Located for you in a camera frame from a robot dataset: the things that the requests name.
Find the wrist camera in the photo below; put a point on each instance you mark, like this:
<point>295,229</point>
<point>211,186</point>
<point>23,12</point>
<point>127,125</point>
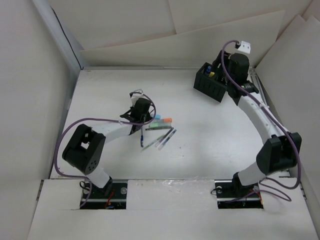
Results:
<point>243,46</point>
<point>135,95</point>

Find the blue spray bottle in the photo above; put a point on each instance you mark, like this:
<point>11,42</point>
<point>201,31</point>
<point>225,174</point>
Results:
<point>208,70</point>

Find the green cap highlighter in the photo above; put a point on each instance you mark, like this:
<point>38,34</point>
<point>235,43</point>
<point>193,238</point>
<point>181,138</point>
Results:
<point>160,124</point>

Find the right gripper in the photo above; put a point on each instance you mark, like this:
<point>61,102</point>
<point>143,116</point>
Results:
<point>226,57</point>

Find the blue cap gel pen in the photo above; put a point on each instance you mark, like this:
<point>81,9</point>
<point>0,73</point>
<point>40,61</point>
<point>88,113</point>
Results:
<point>166,140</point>

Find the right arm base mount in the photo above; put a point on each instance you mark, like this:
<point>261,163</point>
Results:
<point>230,196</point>

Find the blue pen near gripper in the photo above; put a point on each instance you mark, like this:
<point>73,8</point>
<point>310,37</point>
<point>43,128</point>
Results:
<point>141,138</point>

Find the dark cap gel pen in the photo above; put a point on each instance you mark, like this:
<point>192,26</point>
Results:
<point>158,143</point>

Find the black slotted organizer box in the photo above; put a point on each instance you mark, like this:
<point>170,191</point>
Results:
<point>209,86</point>

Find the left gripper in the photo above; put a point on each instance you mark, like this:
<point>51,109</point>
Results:
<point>148,118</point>

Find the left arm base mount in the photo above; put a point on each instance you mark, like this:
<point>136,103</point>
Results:
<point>116,199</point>

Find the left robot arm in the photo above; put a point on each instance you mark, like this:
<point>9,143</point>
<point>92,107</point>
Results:
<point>84,149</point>

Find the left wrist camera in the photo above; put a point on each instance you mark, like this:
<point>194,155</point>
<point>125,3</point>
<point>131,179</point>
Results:
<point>135,95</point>

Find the aluminium rail right side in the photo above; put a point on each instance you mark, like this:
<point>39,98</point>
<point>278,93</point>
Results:
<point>296,171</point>

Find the orange cap highlighter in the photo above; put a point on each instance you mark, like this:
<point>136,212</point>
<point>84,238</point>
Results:
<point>163,120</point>

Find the black pen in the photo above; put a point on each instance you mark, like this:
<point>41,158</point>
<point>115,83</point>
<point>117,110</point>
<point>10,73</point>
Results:
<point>158,128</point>

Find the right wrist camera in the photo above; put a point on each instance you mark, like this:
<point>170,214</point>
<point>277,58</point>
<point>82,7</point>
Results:
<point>243,46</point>

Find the green gel pen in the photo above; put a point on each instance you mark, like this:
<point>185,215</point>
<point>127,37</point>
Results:
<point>152,143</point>

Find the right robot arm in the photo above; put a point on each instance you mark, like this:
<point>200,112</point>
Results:
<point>280,150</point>

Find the yellow cap highlighter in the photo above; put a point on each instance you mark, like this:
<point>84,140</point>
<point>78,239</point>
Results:
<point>211,74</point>

